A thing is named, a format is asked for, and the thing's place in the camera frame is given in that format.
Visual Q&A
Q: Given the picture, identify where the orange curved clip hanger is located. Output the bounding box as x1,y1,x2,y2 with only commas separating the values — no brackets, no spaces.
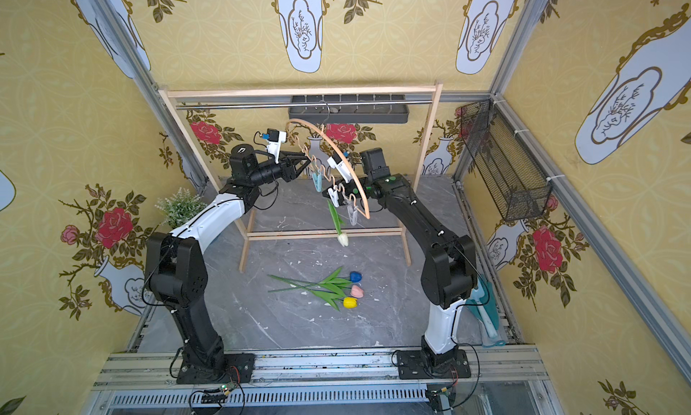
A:
286,118,372,219

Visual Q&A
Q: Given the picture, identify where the white tulip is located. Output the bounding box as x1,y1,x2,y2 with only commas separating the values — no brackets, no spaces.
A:
328,200,349,247

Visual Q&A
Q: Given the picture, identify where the pink tulip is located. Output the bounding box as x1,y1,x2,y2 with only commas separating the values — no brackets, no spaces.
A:
270,275,354,301

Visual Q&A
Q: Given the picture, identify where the yellow tulip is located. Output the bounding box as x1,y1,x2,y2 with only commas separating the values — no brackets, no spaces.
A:
271,285,358,311

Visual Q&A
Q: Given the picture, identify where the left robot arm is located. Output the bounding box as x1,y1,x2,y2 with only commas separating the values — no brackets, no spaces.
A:
144,143,309,384

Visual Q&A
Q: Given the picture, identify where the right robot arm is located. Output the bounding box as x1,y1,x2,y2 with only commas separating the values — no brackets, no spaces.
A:
338,148,479,377

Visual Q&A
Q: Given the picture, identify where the white clothes peg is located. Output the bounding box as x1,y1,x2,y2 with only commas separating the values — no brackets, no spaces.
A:
328,186,341,208

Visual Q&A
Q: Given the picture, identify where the grey clothes peg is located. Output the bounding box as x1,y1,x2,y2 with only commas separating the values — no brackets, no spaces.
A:
347,200,360,226

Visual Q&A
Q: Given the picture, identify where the teal clothes peg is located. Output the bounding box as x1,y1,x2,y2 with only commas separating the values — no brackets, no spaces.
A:
311,170,324,193

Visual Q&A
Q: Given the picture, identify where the wooden clothes rack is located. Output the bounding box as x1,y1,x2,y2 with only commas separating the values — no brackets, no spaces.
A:
158,81,446,273

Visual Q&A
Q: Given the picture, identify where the blue tulip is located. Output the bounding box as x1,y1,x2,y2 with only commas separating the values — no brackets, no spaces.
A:
320,267,363,287

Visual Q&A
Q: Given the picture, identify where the dark grey plastic tray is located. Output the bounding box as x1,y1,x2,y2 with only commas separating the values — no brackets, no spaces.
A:
288,94,410,125

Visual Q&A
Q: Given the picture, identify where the potted green plant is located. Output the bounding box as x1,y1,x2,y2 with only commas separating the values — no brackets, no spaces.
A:
155,188,206,229

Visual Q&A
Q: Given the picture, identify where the teal garden fork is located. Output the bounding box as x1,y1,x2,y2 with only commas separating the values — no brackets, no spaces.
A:
466,278,501,342

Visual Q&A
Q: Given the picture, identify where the small circuit board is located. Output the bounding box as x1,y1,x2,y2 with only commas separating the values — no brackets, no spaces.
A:
200,384,236,405

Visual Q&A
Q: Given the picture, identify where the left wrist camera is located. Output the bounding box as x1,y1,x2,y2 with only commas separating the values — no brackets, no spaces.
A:
261,129,287,164

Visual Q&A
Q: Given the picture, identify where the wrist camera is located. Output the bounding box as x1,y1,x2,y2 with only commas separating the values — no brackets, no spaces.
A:
261,129,287,164
328,153,354,183

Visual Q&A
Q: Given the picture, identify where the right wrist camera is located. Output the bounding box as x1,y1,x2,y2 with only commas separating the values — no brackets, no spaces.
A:
328,153,354,183

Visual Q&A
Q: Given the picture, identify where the black wire mesh basket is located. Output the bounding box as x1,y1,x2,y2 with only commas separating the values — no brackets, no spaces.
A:
462,100,552,222

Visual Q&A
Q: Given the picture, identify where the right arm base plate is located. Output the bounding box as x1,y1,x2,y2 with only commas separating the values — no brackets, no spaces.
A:
392,348,471,380

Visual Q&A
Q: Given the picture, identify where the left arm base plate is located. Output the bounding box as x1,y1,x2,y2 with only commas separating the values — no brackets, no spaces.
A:
176,350,256,384

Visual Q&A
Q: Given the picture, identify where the aluminium mounting rail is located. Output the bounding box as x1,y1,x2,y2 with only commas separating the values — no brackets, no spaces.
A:
84,345,561,414

